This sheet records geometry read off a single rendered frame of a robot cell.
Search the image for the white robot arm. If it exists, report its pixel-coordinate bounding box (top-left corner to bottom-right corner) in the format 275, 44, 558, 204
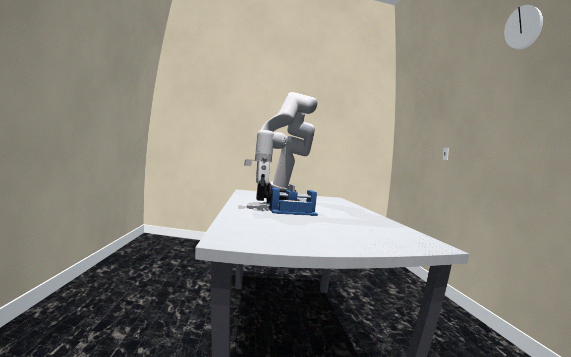
244, 92, 317, 190

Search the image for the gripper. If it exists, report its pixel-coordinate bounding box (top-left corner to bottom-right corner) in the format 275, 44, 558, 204
256, 160, 272, 201

